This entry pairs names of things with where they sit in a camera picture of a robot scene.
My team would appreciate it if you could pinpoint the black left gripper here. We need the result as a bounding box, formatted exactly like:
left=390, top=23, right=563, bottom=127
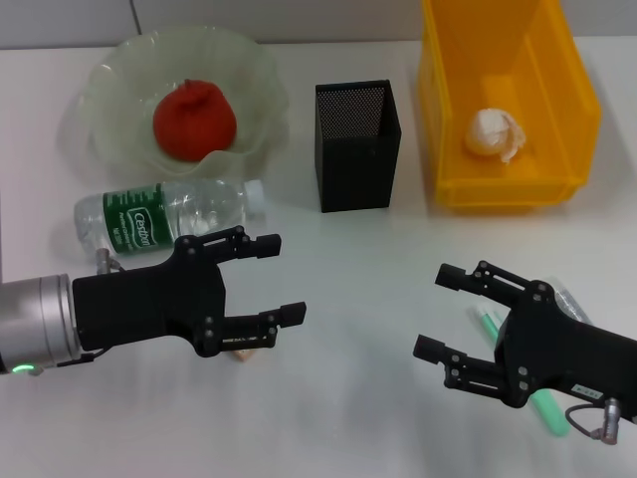
left=72, top=226, right=308, bottom=359

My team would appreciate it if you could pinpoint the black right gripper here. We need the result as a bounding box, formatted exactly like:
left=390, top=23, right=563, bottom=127
left=412, top=259, right=637, bottom=424

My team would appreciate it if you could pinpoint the green pen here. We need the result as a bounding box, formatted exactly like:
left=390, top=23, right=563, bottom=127
left=467, top=305, right=571, bottom=438

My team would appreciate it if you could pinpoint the clear green-label water bottle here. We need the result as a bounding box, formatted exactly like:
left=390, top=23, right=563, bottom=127
left=73, top=178, right=266, bottom=259

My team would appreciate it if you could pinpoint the white paper ball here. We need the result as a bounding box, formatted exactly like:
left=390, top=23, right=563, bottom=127
left=463, top=108, right=529, bottom=165

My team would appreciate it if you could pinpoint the black mesh pen holder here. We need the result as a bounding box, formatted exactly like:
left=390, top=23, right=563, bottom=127
left=314, top=79, right=403, bottom=214

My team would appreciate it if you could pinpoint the silver pen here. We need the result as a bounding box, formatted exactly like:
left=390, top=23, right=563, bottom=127
left=549, top=277, right=594, bottom=326

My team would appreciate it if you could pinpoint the pale green glass fruit plate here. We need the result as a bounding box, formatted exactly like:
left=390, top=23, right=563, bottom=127
left=64, top=28, right=291, bottom=178

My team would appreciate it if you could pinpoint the yellow plastic bin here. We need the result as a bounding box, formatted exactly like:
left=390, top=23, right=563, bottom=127
left=416, top=0, right=603, bottom=210

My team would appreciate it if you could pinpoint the left gripper connector cable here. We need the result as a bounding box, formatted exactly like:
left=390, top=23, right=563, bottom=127
left=94, top=248, right=126, bottom=274

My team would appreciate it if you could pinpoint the gripper connector cable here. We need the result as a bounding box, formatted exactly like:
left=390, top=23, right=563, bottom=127
left=94, top=248, right=126, bottom=274
left=564, top=396, right=623, bottom=445

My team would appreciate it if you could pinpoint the right gripper connector cable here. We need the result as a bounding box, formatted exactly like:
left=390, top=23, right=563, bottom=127
left=564, top=396, right=623, bottom=445

